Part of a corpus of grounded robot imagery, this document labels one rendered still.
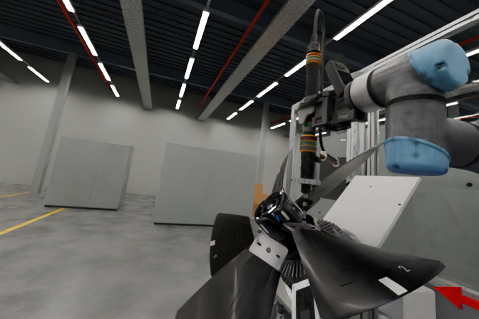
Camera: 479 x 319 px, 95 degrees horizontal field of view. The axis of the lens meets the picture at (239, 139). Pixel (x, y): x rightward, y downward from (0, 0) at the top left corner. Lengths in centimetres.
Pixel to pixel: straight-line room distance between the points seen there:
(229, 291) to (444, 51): 60
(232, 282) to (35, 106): 1369
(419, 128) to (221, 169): 586
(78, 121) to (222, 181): 903
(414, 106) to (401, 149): 6
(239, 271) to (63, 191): 741
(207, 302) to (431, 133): 55
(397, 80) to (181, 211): 582
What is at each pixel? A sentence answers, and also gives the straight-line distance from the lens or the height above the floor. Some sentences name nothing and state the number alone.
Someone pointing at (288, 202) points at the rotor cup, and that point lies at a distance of 64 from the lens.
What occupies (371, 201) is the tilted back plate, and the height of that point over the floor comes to 126.
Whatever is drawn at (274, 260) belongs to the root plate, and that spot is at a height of 110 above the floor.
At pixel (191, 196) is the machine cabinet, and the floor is 74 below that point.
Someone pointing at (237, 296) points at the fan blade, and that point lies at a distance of 62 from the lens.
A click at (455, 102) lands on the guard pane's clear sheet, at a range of 126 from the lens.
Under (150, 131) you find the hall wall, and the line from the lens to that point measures 1275.
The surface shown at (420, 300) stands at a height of 94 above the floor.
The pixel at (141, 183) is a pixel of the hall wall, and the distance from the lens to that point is 1261.
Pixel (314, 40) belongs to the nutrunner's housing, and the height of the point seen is 171.
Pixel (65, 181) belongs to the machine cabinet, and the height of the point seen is 71.
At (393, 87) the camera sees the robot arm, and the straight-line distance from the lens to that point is 43.
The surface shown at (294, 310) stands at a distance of 63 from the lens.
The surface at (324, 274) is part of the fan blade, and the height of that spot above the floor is 115.
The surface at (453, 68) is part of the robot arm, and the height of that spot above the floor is 147.
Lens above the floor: 129
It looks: 10 degrees up
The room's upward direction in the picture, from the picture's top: 7 degrees clockwise
